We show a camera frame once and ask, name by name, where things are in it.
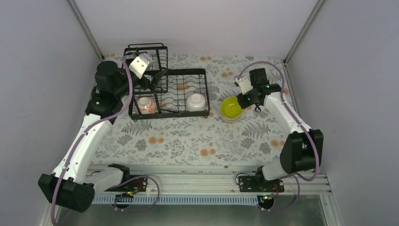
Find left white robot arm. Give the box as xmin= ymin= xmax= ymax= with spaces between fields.
xmin=38 ymin=59 xmax=151 ymax=212

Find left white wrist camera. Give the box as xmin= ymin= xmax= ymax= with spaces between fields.
xmin=128 ymin=53 xmax=153 ymax=79

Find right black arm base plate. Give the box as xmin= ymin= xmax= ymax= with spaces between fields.
xmin=238 ymin=175 xmax=285 ymax=193

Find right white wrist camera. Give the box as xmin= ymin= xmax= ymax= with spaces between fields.
xmin=234 ymin=77 xmax=253 ymax=95

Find black wire dish rack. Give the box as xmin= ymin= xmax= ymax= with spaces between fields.
xmin=123 ymin=43 xmax=210 ymax=121

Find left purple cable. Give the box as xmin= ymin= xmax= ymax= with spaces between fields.
xmin=50 ymin=54 xmax=160 ymax=226

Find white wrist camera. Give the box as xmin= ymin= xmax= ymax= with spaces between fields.
xmin=128 ymin=53 xmax=153 ymax=79
xmin=234 ymin=77 xmax=253 ymax=95

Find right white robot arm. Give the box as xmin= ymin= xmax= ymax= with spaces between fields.
xmin=235 ymin=68 xmax=324 ymax=192

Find grey slotted cable duct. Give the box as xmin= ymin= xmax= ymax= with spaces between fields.
xmin=92 ymin=195 xmax=265 ymax=205

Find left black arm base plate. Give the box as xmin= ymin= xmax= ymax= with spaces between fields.
xmin=105 ymin=175 xmax=148 ymax=193

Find yellow-green bowl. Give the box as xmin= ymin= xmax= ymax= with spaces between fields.
xmin=220 ymin=97 xmax=243 ymax=117

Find aluminium rail frame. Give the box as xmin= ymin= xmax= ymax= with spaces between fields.
xmin=40 ymin=165 xmax=342 ymax=226

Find red patterned white bowl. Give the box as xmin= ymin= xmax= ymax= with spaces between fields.
xmin=137 ymin=97 xmax=157 ymax=114

